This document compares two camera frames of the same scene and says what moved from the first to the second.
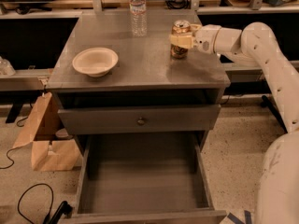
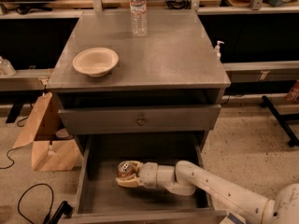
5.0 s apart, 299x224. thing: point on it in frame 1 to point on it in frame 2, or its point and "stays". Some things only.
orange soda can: (181, 27) to (124, 169)
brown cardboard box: (51, 149) stays
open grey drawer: (149, 178) stays
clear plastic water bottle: (138, 13) stays
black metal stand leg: (267, 103) stays
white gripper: (206, 38) to (148, 174)
